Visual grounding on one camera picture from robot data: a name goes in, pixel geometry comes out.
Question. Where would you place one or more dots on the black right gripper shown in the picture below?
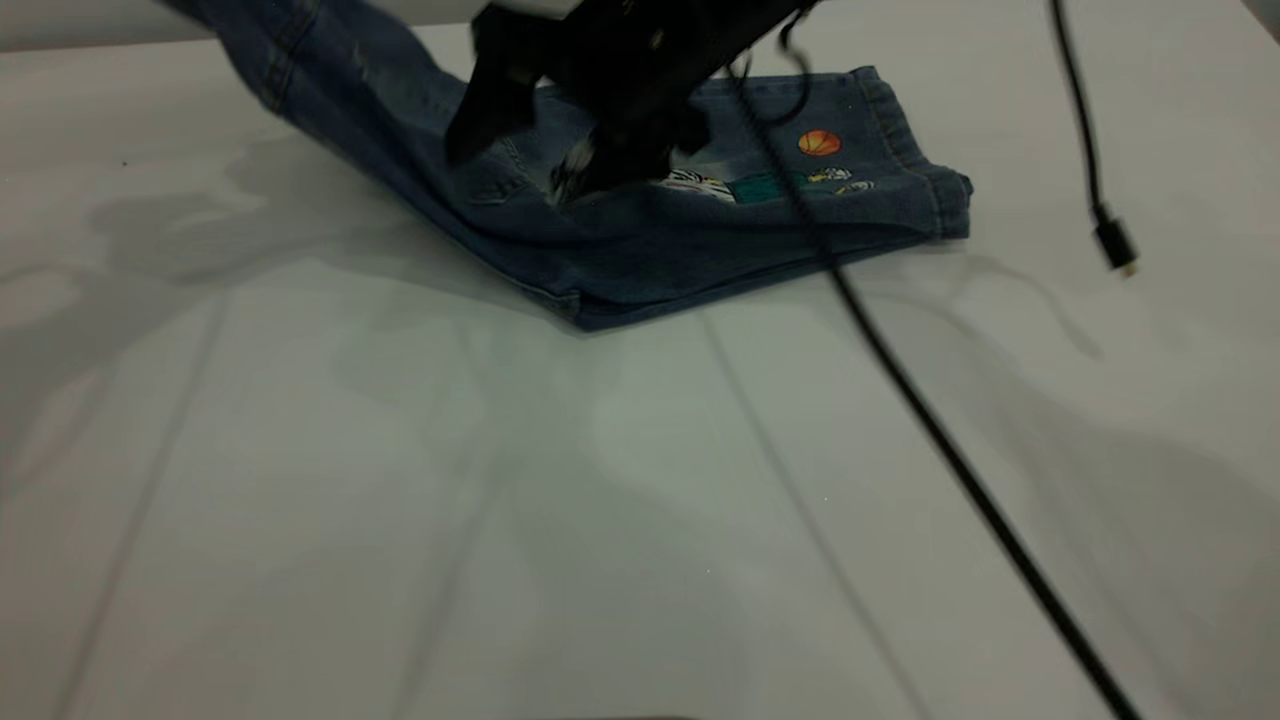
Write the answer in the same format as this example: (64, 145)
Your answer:
(640, 60)

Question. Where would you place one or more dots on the blue denim jeans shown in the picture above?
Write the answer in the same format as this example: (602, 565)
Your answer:
(650, 250)

